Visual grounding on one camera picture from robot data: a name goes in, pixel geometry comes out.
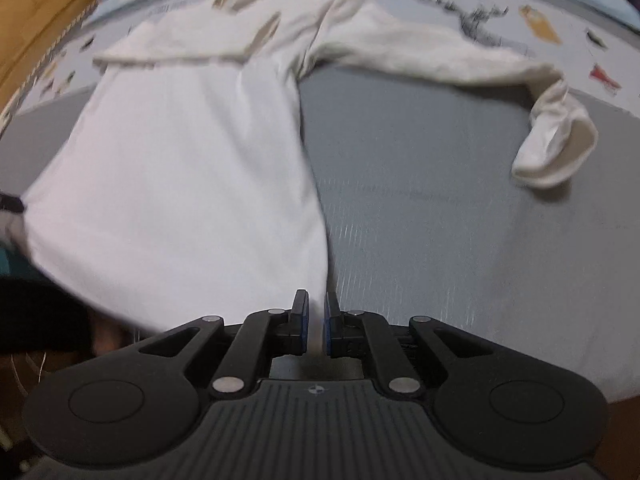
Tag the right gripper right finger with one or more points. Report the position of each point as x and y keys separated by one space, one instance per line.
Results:
x=496 y=404

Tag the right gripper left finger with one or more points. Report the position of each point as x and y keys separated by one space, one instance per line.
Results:
x=139 y=402

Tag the white long-sleeve shirt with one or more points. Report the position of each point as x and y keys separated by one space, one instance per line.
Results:
x=184 y=190

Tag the printed deer bed sheet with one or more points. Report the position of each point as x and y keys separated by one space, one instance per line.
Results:
x=599 y=55

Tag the wooden headboard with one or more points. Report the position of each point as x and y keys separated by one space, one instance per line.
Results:
x=28 y=28

